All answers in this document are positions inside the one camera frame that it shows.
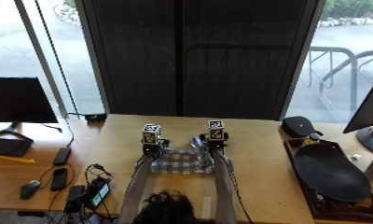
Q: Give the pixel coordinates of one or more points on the person's left hand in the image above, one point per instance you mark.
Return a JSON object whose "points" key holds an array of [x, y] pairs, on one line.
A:
{"points": [[152, 148]]}

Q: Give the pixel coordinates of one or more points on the person's right hand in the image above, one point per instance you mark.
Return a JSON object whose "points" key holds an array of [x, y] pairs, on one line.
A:
{"points": [[216, 145]]}

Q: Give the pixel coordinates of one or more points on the blue white plaid cloth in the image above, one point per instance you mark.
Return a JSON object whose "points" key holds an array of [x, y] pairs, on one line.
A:
{"points": [[183, 161]]}

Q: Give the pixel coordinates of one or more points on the white marker cube right glove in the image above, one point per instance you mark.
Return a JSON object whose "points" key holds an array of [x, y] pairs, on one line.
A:
{"points": [[216, 130]]}

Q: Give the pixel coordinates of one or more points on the white marker cube glove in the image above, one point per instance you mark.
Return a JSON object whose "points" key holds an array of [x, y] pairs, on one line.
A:
{"points": [[151, 134], [216, 130]]}

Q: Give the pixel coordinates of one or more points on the white marker cube left glove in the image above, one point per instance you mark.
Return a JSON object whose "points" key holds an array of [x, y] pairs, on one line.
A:
{"points": [[151, 134]]}

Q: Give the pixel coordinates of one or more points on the small black box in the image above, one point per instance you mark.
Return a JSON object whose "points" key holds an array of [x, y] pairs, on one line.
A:
{"points": [[95, 117]]}

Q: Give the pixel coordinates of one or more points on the white paper label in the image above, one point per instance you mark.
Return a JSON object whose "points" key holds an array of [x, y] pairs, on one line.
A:
{"points": [[207, 207]]}

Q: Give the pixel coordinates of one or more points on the smartphone with lit screen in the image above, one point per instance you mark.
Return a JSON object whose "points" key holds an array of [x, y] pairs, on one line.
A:
{"points": [[99, 193]]}

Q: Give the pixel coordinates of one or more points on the dark brown wooden tray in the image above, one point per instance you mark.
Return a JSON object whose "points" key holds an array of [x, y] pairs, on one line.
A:
{"points": [[294, 161]]}

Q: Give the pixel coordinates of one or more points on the black zip pouch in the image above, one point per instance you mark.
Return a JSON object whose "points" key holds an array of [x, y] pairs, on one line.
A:
{"points": [[298, 126]]}

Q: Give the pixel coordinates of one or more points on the black power adapter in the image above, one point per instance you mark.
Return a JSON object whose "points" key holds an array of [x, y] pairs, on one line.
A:
{"points": [[62, 156]]}

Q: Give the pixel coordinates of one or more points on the dark mesh window blind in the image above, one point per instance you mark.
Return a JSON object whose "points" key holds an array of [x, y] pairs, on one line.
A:
{"points": [[195, 59]]}

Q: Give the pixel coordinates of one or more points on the black smartphone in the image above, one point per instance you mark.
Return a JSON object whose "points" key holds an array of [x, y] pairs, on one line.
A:
{"points": [[59, 179]]}

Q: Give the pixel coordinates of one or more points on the black charger brick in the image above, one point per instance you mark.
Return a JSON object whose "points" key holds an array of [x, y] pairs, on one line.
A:
{"points": [[74, 198]]}

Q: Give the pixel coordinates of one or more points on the black oval plate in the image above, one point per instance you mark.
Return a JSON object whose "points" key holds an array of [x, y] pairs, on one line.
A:
{"points": [[332, 172]]}

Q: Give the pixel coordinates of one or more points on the black computer mouse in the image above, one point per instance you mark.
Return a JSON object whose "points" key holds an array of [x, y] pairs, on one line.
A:
{"points": [[30, 189]]}

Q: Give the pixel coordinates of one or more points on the yellow flat strip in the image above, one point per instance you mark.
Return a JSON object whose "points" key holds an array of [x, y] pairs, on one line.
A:
{"points": [[15, 160]]}

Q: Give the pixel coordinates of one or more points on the small white clip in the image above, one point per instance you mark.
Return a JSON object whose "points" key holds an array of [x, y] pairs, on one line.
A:
{"points": [[356, 156]]}

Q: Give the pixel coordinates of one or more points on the black keyboard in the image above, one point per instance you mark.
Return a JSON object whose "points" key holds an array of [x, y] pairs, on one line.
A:
{"points": [[7, 147]]}

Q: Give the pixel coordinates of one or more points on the black computer monitor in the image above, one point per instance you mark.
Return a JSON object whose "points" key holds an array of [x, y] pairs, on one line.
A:
{"points": [[16, 99]]}

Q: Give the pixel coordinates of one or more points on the monitor with round grey stand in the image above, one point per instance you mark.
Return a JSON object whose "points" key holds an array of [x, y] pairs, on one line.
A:
{"points": [[369, 109]]}

